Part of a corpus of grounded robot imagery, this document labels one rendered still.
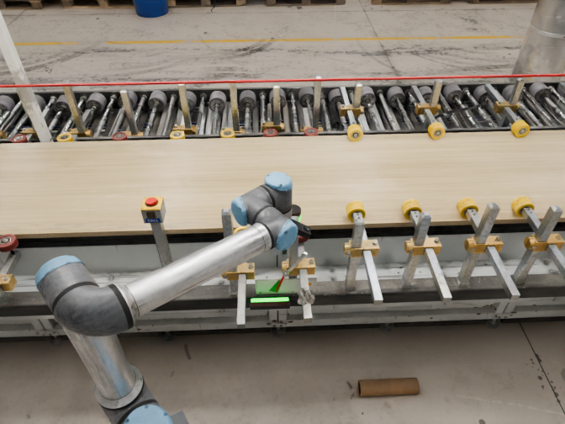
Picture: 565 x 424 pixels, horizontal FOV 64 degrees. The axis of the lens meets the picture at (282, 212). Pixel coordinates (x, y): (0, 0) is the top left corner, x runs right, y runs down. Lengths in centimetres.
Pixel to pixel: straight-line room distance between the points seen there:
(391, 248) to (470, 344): 91
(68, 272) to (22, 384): 175
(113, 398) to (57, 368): 128
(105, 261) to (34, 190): 49
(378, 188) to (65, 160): 161
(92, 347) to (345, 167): 148
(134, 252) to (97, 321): 109
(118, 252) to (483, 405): 197
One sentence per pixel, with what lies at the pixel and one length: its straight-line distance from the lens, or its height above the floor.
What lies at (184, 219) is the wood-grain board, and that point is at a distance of 205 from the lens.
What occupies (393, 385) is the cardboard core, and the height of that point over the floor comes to 8.
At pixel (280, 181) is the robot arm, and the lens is 144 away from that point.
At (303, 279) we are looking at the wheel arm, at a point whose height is 86.
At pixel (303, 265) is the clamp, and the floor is 87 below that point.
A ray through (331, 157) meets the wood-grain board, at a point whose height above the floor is 90.
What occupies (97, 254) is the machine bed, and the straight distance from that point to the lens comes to 223.
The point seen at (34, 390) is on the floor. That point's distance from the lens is 284.
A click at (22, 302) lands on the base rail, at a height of 70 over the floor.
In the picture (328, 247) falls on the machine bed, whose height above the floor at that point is 74.
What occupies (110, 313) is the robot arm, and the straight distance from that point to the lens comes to 110.
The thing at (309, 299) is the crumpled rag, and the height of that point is 87.
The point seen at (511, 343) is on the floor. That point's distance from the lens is 297.
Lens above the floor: 228
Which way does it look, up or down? 42 degrees down
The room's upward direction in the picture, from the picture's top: straight up
